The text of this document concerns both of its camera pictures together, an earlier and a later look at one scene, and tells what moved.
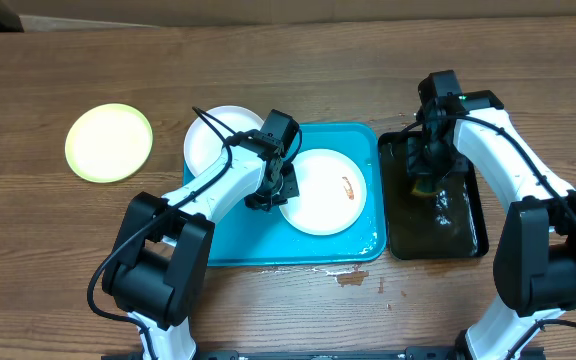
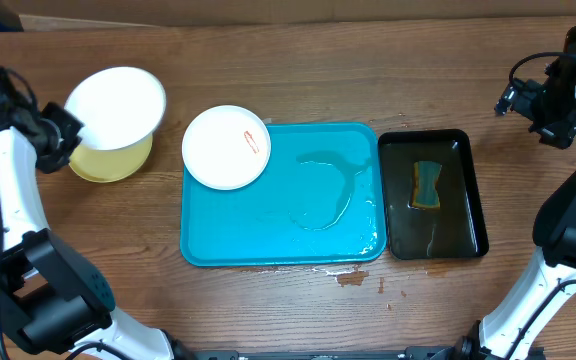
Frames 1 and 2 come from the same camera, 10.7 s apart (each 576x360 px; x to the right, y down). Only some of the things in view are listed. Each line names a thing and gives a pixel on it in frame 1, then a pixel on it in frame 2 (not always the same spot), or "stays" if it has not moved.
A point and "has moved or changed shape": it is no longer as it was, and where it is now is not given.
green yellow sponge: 424,187 has moved or changed shape
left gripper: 290,190 to 61,117
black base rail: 412,353 stays
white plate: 203,145 stays
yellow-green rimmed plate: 109,143 stays
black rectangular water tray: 447,225 stays
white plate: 332,193 to 119,107
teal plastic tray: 248,236 stays
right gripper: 423,169 to 561,134
